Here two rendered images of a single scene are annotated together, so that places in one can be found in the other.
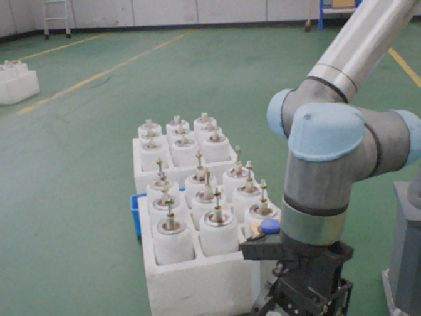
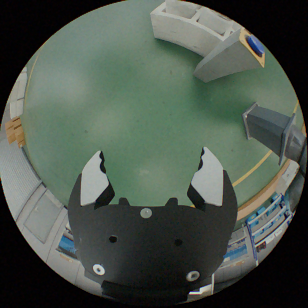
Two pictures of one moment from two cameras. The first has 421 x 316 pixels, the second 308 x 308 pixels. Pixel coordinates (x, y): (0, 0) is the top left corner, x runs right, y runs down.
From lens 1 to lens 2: 0.62 m
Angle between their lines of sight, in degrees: 94
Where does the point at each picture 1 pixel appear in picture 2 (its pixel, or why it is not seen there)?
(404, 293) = (253, 119)
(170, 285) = (165, 23)
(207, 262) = (194, 24)
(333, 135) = not seen: outside the picture
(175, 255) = (175, 11)
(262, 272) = (221, 54)
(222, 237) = (214, 20)
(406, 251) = (270, 124)
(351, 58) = not seen: outside the picture
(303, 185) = not seen: outside the picture
